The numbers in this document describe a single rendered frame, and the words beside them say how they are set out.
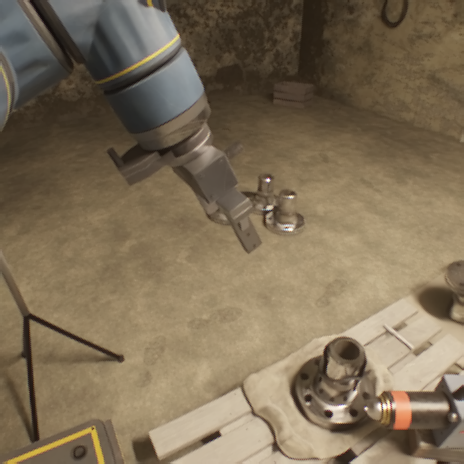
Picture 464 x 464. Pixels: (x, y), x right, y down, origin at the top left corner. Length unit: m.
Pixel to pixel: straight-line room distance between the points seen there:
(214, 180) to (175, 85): 0.12
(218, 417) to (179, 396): 0.26
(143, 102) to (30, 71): 0.11
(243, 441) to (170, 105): 1.01
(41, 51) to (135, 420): 1.25
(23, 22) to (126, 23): 0.09
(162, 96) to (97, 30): 0.09
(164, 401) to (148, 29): 1.27
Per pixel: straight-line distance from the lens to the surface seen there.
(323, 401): 1.21
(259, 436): 1.19
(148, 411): 1.42
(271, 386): 1.26
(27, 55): 0.38
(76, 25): 0.37
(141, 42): 0.38
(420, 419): 1.09
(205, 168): 0.41
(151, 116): 0.39
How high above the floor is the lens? 1.23
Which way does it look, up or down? 34 degrees down
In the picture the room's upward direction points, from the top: straight up
